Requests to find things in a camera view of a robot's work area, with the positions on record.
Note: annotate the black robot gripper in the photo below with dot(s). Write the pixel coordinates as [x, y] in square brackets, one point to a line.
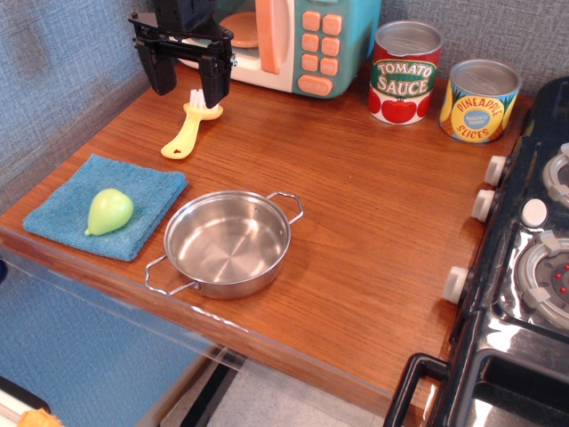
[186, 30]

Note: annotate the green plastic pear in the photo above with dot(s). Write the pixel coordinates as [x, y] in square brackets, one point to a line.
[110, 210]

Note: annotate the blue cloth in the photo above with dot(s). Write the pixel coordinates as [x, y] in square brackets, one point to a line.
[63, 216]

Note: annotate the stainless steel pot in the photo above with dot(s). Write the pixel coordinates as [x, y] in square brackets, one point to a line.
[229, 244]

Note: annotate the yellow dish brush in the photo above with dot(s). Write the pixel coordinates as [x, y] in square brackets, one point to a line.
[182, 145]

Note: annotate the teal toy microwave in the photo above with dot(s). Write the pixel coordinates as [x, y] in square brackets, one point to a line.
[310, 48]

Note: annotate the tomato sauce can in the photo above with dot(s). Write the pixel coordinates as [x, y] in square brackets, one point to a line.
[404, 68]

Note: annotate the pineapple slices can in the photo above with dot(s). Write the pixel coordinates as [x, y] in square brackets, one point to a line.
[479, 99]

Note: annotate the white stove knob upper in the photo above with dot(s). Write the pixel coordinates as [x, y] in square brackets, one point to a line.
[494, 170]

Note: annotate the white stove knob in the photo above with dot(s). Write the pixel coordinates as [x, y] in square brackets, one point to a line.
[454, 284]
[494, 170]
[482, 205]

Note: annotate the white stove knob middle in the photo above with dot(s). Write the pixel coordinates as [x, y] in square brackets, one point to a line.
[482, 205]

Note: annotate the white stove knob lower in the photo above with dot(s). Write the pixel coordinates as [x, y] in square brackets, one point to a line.
[454, 284]

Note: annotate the orange object bottom left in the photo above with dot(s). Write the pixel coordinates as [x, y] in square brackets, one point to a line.
[38, 418]

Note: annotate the black toy stove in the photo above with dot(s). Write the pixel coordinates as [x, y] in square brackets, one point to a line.
[509, 344]

